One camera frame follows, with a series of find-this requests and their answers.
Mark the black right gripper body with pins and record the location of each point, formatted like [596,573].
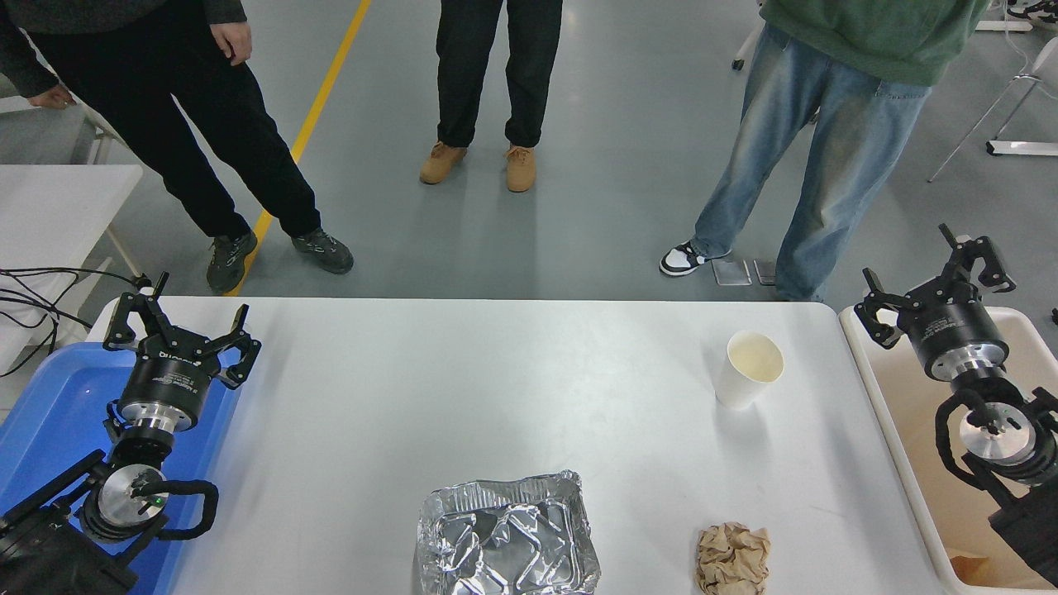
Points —
[955,324]

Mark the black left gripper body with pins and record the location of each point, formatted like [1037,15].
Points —
[169,382]

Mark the white paper cup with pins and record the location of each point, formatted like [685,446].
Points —
[744,384]

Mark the foil tray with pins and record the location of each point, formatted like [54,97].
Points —
[504,537]

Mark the person's right hand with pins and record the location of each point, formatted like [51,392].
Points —
[54,97]

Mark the person's left hand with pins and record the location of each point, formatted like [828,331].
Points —
[234,41]

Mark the large pale plastic bin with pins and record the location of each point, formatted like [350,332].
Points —
[909,413]

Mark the blue plastic tray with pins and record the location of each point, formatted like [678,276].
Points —
[50,413]

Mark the silver floor plate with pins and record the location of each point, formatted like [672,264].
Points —
[731,273]
[764,273]

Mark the white stand foot bar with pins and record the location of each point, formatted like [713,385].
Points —
[1025,148]
[1004,26]

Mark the white side table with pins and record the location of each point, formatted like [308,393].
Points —
[58,215]

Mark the person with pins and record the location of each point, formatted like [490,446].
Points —
[190,124]
[471,66]
[835,132]

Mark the grey wheeled office chair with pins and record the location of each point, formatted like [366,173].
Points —
[16,104]

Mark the person's foot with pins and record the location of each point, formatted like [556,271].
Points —
[1037,10]

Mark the white wheeled chair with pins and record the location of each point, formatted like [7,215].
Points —
[736,63]

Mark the crumpled tan paper ball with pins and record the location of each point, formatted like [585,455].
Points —
[731,562]

